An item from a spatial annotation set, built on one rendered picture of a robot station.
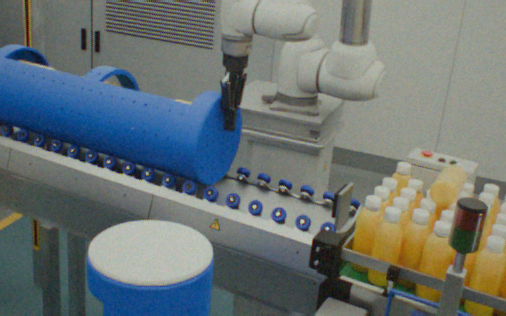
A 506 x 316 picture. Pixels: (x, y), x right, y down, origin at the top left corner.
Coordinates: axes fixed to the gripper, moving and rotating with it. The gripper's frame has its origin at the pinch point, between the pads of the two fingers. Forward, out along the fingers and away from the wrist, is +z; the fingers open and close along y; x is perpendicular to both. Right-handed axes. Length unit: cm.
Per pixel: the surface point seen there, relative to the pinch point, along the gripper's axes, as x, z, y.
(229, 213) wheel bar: -9.1, 23.5, -13.4
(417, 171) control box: -54, 10, 22
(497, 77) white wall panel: -44, 32, 274
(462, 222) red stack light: -76, -6, -41
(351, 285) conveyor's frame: -52, 26, -25
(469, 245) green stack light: -79, -2, -41
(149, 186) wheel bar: 19.7, 23.2, -13.2
